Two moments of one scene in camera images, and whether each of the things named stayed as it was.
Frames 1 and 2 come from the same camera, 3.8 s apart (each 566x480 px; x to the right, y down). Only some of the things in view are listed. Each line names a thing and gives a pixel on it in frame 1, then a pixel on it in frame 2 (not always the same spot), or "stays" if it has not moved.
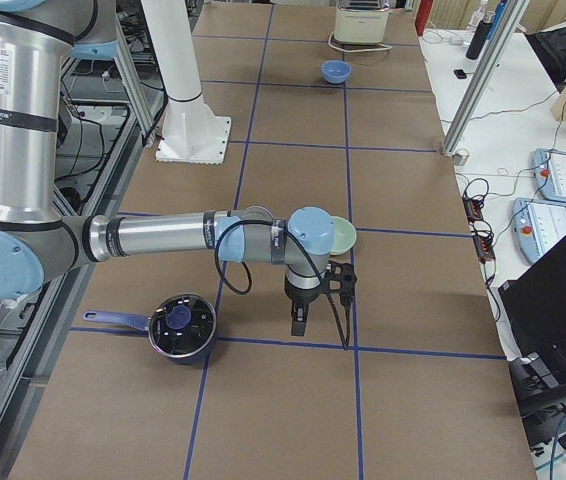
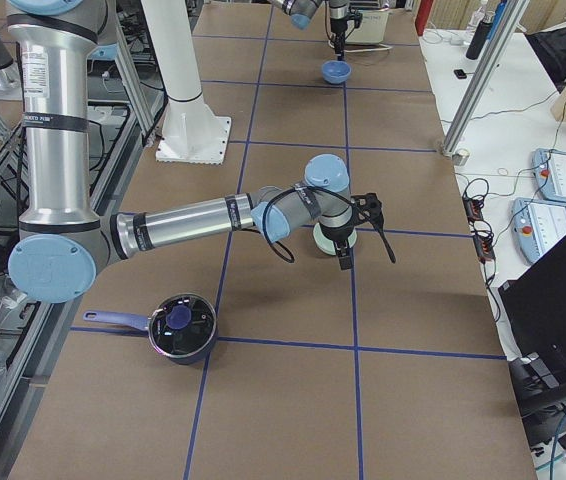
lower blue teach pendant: x=537 y=226 stays
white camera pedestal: x=191 y=132 stays
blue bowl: x=335 y=71 stays
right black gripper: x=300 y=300 -> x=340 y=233
